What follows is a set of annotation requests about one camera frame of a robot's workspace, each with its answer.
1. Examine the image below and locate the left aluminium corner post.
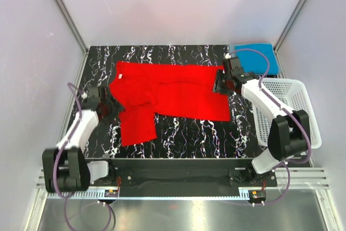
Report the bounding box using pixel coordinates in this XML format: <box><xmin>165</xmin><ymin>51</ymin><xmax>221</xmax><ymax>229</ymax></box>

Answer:
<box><xmin>54</xmin><ymin>0</ymin><xmax>89</xmax><ymax>54</ymax></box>

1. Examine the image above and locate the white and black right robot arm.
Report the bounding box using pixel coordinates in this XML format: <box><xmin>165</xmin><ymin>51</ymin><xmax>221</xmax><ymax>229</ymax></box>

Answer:
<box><xmin>212</xmin><ymin>54</ymin><xmax>311</xmax><ymax>186</ymax></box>

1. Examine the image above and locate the right small connector box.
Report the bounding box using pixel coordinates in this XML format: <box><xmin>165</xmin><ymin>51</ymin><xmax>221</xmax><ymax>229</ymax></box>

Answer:
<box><xmin>249</xmin><ymin>190</ymin><xmax>267</xmax><ymax>203</ymax></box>

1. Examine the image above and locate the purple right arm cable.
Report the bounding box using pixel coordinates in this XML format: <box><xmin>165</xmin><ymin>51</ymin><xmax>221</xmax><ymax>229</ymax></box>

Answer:
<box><xmin>229</xmin><ymin>49</ymin><xmax>311</xmax><ymax>204</ymax></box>

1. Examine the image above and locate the aluminium frame rail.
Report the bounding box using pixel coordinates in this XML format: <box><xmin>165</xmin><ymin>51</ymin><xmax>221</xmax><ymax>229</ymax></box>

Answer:
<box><xmin>36</xmin><ymin>168</ymin><xmax>330</xmax><ymax>201</ymax></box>

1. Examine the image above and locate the aluminium corner post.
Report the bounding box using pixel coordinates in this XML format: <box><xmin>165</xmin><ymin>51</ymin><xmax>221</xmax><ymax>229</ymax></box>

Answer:
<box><xmin>54</xmin><ymin>0</ymin><xmax>89</xmax><ymax>54</ymax></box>
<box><xmin>274</xmin><ymin>0</ymin><xmax>308</xmax><ymax>53</ymax></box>

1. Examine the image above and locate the folded blue t-shirt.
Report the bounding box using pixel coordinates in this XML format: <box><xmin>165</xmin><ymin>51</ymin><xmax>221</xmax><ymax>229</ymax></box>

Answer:
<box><xmin>234</xmin><ymin>43</ymin><xmax>280</xmax><ymax>75</ymax></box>

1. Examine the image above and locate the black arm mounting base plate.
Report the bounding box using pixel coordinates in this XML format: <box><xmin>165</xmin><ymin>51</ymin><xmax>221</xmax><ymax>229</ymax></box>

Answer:
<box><xmin>91</xmin><ymin>159</ymin><xmax>277</xmax><ymax>200</ymax></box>

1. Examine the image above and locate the small connector box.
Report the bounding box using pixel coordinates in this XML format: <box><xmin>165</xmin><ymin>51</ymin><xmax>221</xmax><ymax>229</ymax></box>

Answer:
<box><xmin>104</xmin><ymin>189</ymin><xmax>119</xmax><ymax>197</ymax></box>
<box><xmin>249</xmin><ymin>190</ymin><xmax>267</xmax><ymax>203</ymax></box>

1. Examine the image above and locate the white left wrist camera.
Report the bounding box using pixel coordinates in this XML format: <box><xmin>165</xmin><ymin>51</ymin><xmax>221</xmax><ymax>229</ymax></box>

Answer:
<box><xmin>82</xmin><ymin>92</ymin><xmax>88</xmax><ymax>99</ymax></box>

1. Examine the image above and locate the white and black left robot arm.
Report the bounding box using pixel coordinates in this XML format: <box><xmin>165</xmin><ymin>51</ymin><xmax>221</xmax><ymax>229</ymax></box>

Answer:
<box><xmin>42</xmin><ymin>83</ymin><xmax>124</xmax><ymax>198</ymax></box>

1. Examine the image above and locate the right aluminium corner post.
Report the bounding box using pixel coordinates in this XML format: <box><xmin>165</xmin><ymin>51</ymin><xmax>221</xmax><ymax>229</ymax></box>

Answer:
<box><xmin>274</xmin><ymin>0</ymin><xmax>308</xmax><ymax>53</ymax></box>

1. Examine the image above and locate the white plastic laundry basket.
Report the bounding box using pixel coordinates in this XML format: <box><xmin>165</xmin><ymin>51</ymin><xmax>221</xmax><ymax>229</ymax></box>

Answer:
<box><xmin>252</xmin><ymin>78</ymin><xmax>322</xmax><ymax>149</ymax></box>

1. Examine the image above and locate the left small connector box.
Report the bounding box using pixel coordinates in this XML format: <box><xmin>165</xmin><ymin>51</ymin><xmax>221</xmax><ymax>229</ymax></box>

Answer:
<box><xmin>104</xmin><ymin>189</ymin><xmax>119</xmax><ymax>197</ymax></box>

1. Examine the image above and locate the red t-shirt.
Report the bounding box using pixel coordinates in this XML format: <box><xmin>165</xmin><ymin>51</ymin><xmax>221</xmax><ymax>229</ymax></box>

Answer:
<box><xmin>109</xmin><ymin>61</ymin><xmax>231</xmax><ymax>147</ymax></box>

